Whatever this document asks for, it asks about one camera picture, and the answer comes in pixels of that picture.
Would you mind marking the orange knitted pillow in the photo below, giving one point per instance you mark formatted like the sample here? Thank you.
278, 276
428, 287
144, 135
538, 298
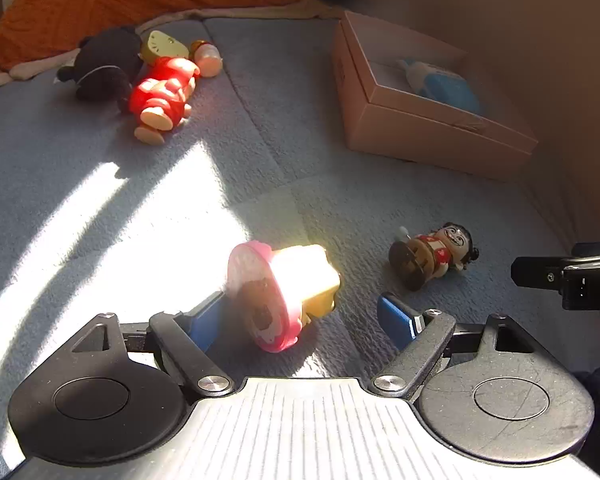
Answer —
130, 0

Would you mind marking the pink and yellow toy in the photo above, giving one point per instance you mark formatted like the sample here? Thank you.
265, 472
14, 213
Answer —
275, 292

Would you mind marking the small wind-up figure toy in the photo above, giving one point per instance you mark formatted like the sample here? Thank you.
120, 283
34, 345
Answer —
430, 255

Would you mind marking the black plush toy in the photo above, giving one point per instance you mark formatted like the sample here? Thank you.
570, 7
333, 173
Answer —
102, 65

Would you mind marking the blue white tissue pack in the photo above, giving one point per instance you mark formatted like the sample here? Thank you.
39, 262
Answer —
442, 87

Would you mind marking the pink cardboard box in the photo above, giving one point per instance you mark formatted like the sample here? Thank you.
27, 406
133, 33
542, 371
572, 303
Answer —
415, 120

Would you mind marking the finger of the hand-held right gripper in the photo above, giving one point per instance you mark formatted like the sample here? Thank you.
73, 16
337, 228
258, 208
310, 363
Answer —
535, 271

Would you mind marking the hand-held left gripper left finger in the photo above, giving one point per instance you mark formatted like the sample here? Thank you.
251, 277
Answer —
205, 317

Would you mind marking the red plastic figure toy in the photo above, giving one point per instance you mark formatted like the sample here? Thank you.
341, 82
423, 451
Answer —
165, 92

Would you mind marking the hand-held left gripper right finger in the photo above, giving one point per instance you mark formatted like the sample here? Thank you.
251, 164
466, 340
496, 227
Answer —
397, 317

